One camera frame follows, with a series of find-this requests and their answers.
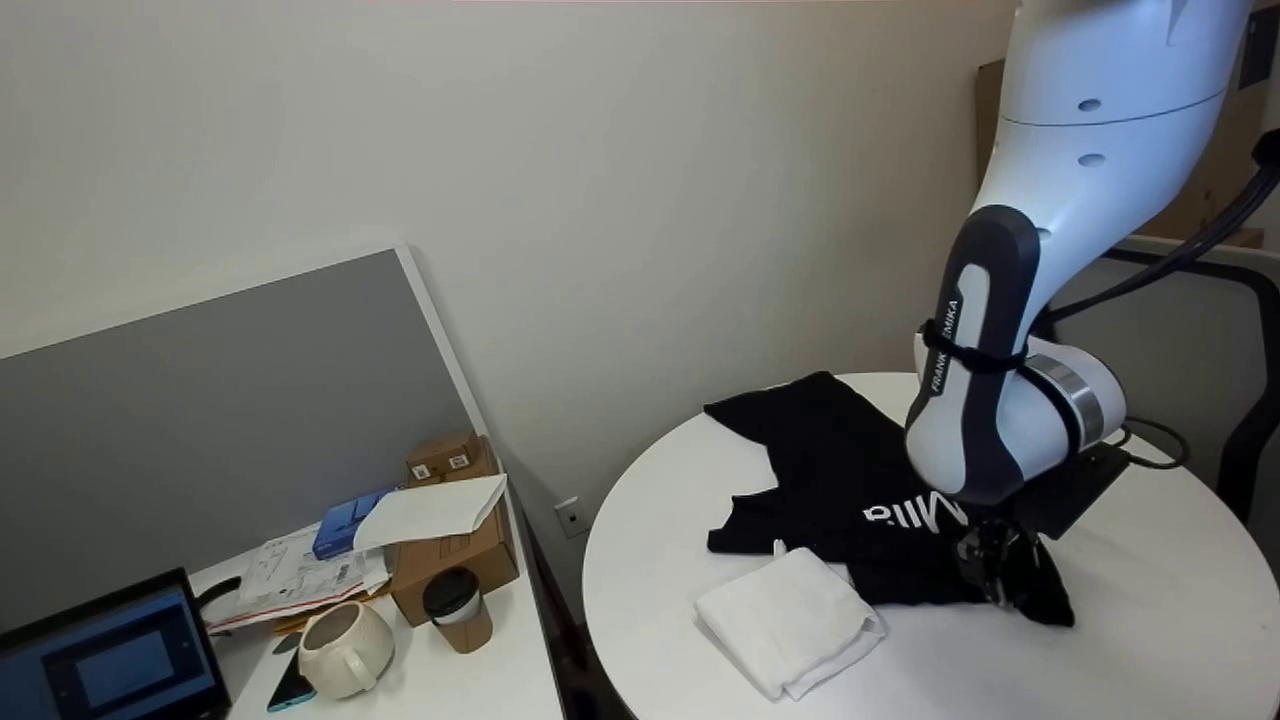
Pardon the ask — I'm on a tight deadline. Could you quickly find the white tape roll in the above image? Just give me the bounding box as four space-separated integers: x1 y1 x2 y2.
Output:
293 599 405 703

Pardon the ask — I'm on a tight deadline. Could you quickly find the small cardboard box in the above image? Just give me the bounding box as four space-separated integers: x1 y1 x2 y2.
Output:
405 429 498 489

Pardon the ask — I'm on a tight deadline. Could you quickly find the white paper booklet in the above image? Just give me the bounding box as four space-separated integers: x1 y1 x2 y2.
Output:
346 473 510 560

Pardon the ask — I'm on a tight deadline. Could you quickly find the brown paper cup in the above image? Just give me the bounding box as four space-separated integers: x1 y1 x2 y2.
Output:
420 565 498 655

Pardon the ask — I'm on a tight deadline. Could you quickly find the large cardboard box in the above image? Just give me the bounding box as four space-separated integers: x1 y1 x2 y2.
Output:
380 509 523 627

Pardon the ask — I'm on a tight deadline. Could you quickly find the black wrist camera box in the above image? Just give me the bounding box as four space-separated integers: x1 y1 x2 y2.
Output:
1024 445 1136 545

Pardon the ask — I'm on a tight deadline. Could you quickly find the blue cloth item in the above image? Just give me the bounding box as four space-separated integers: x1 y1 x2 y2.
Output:
308 489 392 565

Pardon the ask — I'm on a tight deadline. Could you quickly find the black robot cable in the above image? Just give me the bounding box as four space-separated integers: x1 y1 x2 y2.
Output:
1036 126 1280 328

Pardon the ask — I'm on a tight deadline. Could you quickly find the white folded towel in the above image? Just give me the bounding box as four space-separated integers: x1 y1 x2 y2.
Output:
690 545 892 708

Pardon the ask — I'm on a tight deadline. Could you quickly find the black printed shirt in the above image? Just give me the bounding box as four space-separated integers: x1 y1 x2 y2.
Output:
699 366 1081 630

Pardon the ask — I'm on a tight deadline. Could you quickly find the stack of printed papers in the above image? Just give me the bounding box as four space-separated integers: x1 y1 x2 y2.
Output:
186 519 397 636

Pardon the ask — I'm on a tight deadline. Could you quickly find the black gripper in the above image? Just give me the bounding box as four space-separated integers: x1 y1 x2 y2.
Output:
952 491 1065 602

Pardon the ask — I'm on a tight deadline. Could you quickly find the gray partition panel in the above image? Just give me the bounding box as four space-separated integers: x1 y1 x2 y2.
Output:
0 243 493 638

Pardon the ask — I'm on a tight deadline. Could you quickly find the black office chair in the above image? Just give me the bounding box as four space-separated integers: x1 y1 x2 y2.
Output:
1100 237 1280 528

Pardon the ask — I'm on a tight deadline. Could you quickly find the black laptop with dark screen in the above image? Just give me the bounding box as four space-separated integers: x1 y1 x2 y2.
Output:
0 569 234 720

